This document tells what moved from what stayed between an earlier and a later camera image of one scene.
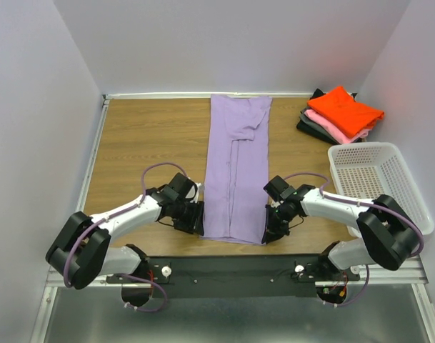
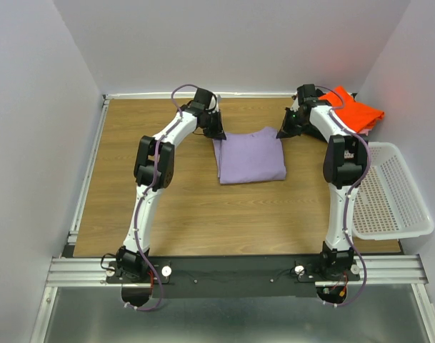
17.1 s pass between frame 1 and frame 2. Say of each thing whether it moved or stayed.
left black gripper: moved
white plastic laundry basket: stayed
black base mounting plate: stayed
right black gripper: moved
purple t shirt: moved
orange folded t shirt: stayed
